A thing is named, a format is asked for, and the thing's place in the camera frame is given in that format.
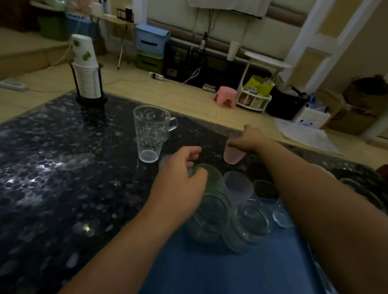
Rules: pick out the person's left hand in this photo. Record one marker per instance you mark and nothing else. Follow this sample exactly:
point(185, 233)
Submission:
point(175, 190)

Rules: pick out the person's right hand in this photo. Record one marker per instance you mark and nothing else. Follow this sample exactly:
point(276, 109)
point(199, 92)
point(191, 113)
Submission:
point(250, 141)

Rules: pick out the person's right thumb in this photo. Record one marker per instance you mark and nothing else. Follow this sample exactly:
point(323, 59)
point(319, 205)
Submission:
point(236, 144)

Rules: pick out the person's left thumb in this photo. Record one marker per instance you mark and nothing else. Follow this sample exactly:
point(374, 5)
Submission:
point(200, 175)

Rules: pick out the pink plastic cup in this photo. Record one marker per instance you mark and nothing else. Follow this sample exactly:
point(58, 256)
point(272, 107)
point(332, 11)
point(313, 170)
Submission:
point(233, 157)

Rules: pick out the green plastic cup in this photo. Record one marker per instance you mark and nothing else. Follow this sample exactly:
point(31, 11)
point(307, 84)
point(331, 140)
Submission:
point(213, 177)

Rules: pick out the person's left forearm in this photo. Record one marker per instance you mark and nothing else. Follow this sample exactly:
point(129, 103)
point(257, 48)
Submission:
point(121, 260)

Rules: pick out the person's right forearm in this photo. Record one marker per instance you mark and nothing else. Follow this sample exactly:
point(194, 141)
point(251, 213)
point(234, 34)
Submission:
point(318, 218)

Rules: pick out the translucent white plastic cup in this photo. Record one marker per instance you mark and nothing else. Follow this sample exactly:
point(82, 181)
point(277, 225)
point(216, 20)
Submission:
point(239, 187)

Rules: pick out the round clear glass jar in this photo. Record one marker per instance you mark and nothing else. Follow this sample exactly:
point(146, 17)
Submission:
point(210, 221)
point(248, 225)

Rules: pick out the pink plastic stool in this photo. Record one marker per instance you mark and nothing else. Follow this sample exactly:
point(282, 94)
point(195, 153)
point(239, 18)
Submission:
point(225, 96)

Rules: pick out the clear drinking glass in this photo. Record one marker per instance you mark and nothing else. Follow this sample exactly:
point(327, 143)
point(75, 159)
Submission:
point(265, 190)

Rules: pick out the black bag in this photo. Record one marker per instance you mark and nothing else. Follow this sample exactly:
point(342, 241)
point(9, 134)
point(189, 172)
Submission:
point(285, 104)

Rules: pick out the yellow-green bag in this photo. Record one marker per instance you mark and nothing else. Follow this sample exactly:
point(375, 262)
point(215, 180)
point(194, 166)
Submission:
point(257, 84)

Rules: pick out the white paper sheet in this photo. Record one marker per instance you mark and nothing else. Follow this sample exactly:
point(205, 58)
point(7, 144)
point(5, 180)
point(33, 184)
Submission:
point(306, 134)

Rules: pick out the white storage box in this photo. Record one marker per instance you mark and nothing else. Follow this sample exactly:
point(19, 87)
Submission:
point(312, 118)

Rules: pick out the black low cabinet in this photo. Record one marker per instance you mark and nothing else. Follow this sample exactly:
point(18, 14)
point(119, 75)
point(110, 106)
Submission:
point(212, 63)

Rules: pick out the small clear glass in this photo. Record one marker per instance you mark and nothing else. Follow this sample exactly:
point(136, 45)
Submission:
point(283, 216)

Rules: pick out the white side table rack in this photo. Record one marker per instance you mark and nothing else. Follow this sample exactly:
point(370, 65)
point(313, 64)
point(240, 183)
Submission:
point(263, 59)

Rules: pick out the blue tray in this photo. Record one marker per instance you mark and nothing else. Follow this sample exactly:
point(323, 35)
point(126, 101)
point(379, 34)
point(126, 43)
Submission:
point(230, 272)

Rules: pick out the white power strip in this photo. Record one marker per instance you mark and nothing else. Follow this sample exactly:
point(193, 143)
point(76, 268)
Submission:
point(156, 75)

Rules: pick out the brown cardboard box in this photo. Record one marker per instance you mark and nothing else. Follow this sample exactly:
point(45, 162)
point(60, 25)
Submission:
point(351, 119)

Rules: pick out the green storage box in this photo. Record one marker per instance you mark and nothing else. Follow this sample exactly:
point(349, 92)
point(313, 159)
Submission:
point(148, 63)

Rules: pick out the black cup holder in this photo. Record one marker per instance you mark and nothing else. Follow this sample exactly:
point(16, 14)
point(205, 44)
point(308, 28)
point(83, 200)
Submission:
point(91, 101)

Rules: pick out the blue storage box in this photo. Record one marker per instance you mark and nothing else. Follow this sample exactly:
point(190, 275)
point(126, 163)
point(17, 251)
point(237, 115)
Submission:
point(151, 39)

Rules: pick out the brown bag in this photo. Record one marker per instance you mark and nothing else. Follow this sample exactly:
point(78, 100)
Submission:
point(366, 92)

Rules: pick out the stack of white paper cups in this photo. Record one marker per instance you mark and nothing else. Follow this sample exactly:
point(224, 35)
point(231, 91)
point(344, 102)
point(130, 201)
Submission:
point(86, 69)

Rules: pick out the pale power strip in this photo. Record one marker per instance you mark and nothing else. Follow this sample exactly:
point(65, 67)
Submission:
point(12, 84)

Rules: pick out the green bin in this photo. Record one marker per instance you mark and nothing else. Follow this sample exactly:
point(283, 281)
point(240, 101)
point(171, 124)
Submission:
point(53, 25)

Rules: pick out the white ladder frame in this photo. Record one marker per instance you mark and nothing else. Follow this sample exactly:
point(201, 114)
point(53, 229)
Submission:
point(309, 39)

